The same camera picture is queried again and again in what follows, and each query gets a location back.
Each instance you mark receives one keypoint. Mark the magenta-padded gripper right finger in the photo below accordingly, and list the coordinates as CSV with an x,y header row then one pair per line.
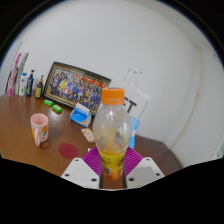
x,y
146,171

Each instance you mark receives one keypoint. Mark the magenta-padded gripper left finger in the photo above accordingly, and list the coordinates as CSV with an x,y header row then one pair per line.
x,y
78,171

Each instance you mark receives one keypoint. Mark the orange-capped drink bottle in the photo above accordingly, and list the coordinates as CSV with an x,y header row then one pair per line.
x,y
111,133

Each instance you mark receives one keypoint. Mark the dark wooden side table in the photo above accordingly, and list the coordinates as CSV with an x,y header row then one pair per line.
x,y
156,153

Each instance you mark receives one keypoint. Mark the flat round red coaster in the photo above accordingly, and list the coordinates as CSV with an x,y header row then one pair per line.
x,y
68,151

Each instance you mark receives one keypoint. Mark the small patterned snack packet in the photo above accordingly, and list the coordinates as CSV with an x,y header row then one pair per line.
x,y
88,135

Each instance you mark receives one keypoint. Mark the blue tissue pack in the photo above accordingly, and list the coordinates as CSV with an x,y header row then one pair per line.
x,y
80,116

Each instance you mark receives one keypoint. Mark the pink mug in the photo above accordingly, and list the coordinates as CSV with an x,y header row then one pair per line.
x,y
39,128

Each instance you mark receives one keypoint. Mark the white gift bag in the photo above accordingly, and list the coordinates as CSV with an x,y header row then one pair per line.
x,y
138,98

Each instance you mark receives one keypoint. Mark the framed group photo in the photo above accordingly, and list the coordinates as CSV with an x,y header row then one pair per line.
x,y
73,86

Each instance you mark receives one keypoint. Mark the dark amber pump bottle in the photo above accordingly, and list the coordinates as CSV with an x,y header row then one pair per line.
x,y
39,90

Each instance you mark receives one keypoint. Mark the dark blue pump bottle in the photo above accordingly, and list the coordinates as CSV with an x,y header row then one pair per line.
x,y
30,87

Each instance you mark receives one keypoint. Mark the white shampoo bottle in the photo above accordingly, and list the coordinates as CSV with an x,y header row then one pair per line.
x,y
22,86

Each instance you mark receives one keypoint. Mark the tall pink box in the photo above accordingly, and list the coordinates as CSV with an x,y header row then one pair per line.
x,y
14,75

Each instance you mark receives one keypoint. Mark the tall white-blue box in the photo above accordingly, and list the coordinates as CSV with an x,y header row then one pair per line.
x,y
22,65

